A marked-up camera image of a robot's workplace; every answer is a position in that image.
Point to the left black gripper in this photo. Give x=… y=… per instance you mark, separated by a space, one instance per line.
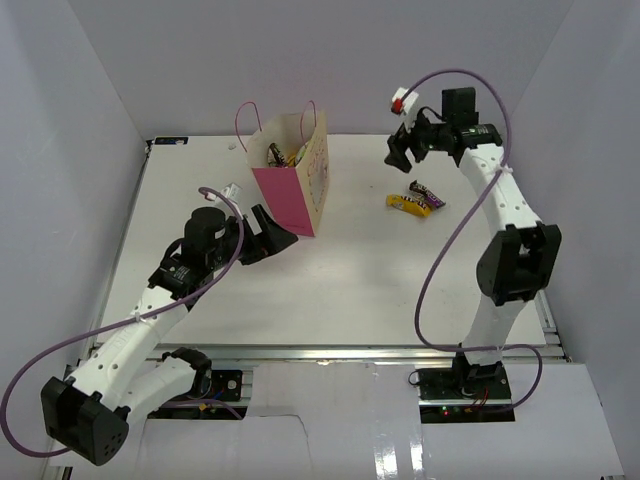
x=271 y=240

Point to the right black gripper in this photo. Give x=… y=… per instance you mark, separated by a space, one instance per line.
x=397 y=157

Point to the brown snickers bar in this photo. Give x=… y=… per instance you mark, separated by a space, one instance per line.
x=425 y=195

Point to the yellow M&M packet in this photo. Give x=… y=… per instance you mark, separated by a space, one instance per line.
x=408 y=205

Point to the purple candy packet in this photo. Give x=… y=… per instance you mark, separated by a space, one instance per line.
x=275 y=157

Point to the pink paper gift bag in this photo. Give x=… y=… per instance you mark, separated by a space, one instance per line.
x=296 y=196

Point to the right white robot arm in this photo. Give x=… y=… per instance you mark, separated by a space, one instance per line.
x=519 y=258

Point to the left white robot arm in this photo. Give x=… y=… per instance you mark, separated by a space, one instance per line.
x=92 y=410

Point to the blue label sticker right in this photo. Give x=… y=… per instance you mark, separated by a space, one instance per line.
x=468 y=141

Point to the blue label sticker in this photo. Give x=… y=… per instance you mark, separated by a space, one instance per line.
x=468 y=141
x=170 y=141

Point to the blue label sticker left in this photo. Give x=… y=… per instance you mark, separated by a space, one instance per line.
x=170 y=141

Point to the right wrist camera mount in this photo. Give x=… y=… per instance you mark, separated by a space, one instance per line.
x=404 y=104

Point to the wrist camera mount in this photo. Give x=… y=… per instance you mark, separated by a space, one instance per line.
x=404 y=104
x=232 y=192

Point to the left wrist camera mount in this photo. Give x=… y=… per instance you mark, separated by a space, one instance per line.
x=232 y=192

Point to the aluminium front rail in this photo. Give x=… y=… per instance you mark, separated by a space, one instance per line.
x=348 y=353

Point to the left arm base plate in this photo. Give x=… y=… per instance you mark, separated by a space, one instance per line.
x=225 y=385

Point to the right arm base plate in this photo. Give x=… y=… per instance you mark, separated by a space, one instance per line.
x=441 y=384

